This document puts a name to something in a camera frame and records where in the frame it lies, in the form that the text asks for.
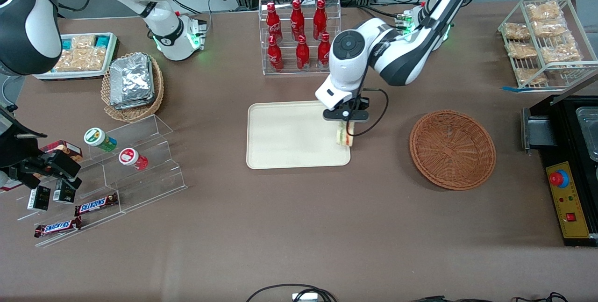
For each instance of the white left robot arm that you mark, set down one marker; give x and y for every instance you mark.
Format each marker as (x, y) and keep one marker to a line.
(406, 59)

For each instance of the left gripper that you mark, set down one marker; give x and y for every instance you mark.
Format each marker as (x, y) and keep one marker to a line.
(362, 103)

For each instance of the clear bag of cracker snacks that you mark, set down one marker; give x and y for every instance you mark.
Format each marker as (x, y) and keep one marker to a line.
(550, 28)
(516, 32)
(543, 11)
(560, 53)
(530, 76)
(521, 50)

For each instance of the clear acrylic stepped shelf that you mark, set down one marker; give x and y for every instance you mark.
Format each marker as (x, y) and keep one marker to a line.
(149, 185)

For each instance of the silver foil pack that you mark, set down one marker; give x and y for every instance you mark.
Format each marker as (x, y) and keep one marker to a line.
(131, 78)
(135, 105)

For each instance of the beige rectangular tray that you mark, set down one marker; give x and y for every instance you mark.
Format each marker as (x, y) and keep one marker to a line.
(292, 136)

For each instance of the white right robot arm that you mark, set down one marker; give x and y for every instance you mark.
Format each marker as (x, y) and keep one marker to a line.
(28, 21)

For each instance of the red emergency stop button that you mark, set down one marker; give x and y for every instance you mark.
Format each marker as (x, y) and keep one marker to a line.
(558, 178)

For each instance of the clear acrylic bottle rack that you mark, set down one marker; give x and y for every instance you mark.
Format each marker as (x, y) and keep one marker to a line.
(286, 69)

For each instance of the red-brown chocolate box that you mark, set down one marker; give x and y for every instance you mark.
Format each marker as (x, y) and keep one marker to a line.
(65, 147)

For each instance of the oval tan wicker basket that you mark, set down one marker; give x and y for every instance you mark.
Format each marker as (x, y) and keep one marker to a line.
(135, 114)

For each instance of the yellow control panel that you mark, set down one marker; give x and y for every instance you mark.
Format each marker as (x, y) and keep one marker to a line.
(567, 208)

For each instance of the red cup with white lid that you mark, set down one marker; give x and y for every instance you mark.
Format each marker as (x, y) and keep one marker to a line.
(131, 158)

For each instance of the round brown wicker basket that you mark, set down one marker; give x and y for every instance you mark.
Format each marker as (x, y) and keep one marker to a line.
(452, 150)

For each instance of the black yellow control box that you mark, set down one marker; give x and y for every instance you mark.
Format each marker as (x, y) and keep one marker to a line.
(563, 129)

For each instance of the clear bag of nut snacks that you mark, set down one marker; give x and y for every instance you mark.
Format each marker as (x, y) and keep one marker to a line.
(83, 42)
(81, 60)

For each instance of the white rectangular bin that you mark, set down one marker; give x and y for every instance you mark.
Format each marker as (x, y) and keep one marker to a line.
(112, 52)

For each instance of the small black box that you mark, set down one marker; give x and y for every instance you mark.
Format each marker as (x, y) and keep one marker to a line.
(64, 193)
(39, 198)

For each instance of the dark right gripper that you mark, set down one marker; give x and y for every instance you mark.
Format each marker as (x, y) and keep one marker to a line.
(29, 167)

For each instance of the grey metal box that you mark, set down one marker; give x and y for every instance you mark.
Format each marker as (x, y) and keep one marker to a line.
(537, 129)

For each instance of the blue tape strip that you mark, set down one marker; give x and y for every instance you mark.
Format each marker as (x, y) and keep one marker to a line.
(510, 89)

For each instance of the brown Snickers bar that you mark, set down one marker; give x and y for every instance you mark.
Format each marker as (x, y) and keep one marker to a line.
(57, 227)
(96, 204)

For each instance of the triangle sandwich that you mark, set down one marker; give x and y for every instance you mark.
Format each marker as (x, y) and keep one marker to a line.
(345, 140)

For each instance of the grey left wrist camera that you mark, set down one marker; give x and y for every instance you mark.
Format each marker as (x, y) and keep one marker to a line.
(357, 115)

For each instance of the red cola bottle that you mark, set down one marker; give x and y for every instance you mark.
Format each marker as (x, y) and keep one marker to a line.
(274, 56)
(297, 19)
(319, 17)
(273, 21)
(323, 53)
(302, 55)

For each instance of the green cup with white lid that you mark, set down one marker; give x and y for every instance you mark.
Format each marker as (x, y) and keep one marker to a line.
(99, 138)

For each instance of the small silver device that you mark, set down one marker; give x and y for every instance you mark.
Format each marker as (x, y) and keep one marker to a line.
(304, 297)

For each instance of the teal snack packet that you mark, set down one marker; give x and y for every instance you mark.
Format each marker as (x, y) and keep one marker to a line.
(103, 40)
(68, 44)

